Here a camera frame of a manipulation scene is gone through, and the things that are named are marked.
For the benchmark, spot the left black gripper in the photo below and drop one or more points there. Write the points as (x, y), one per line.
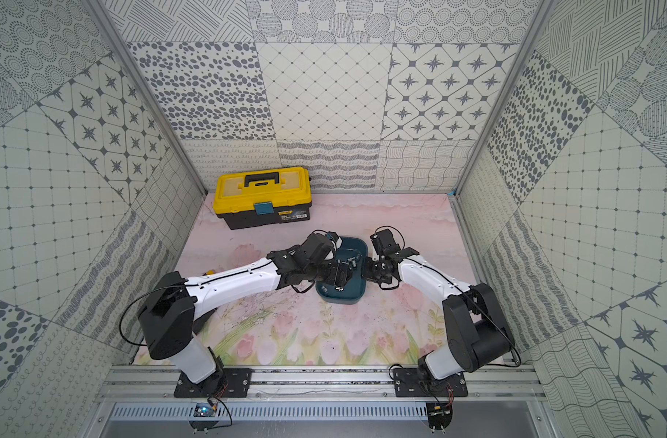
(338, 271)

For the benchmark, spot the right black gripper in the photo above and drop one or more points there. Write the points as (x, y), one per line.
(365, 272)

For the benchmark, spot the teal plastic storage tray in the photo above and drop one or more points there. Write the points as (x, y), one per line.
(345, 285)

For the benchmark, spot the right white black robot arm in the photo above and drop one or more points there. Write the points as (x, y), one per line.
(476, 328)

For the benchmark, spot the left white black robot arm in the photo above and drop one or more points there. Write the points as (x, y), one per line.
(168, 313)

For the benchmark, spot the yellow black plastic toolbox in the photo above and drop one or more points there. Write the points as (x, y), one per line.
(279, 196)

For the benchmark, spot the right controller board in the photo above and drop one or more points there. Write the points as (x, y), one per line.
(439, 416)

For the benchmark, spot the controller board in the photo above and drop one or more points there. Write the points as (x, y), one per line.
(204, 418)
(439, 416)

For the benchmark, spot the left controller board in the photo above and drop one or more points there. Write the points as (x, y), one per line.
(204, 418)

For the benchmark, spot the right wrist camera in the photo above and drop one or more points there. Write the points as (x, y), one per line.
(384, 242)

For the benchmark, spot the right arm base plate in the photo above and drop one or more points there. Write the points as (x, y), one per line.
(409, 382)

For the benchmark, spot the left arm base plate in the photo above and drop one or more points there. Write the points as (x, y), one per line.
(226, 383)

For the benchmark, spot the aluminium mounting rail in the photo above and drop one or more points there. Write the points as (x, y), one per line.
(157, 384)

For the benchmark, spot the white slotted cable duct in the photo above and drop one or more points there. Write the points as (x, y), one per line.
(244, 411)

